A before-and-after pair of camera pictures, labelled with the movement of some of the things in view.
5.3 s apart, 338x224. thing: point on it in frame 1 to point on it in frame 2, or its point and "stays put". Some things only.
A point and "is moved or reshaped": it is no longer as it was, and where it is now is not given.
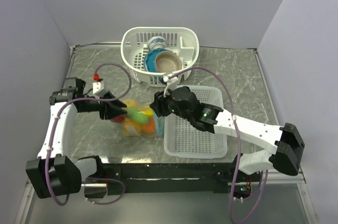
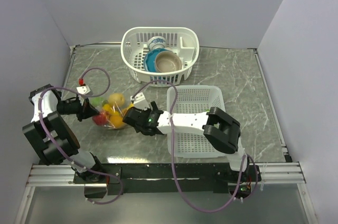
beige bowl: [167, 61] stays put
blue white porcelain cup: [156, 42] stays put
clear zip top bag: [140, 120] is moved or reshaped
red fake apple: [119, 119] to [100, 119]
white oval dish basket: [149, 52] stays put
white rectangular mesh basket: [183, 140] stays put
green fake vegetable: [140, 118] is moved or reshaped
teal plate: [149, 58] stays put
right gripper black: [159, 104] to [149, 110]
